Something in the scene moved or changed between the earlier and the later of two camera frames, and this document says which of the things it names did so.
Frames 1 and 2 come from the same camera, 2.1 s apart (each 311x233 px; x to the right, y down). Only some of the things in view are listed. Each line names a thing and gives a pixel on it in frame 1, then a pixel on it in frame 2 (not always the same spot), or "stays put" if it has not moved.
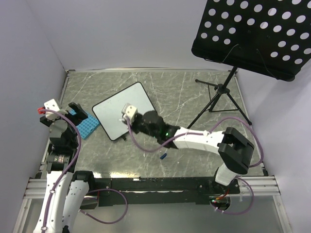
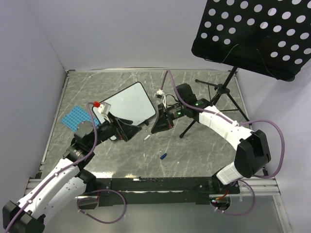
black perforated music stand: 271,38 stays put
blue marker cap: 163,156 stays put
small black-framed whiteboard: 108,111 stays put
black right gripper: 133,123 to 163,122
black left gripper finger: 80,114 to 119,120
